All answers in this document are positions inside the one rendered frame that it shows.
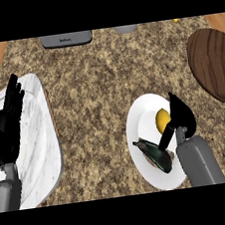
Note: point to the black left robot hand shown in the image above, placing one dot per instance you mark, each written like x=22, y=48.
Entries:
x=9, y=124

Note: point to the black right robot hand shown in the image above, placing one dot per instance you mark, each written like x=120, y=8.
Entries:
x=181, y=113

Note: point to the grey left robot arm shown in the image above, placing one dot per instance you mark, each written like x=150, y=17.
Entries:
x=8, y=188

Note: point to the yellow lemon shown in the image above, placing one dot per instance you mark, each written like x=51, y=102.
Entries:
x=162, y=119

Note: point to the white marble bowl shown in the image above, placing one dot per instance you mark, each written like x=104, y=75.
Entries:
x=34, y=141

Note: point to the white plate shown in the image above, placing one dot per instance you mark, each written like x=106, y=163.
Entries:
x=143, y=130

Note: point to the dark green eggplant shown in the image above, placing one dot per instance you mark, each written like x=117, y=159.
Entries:
x=156, y=154

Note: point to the dark brown wooden board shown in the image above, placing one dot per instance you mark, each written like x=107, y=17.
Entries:
x=214, y=66

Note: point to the small yellow object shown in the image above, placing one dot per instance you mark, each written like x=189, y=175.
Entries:
x=175, y=20

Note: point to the pale grey round object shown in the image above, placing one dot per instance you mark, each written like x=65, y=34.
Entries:
x=125, y=28

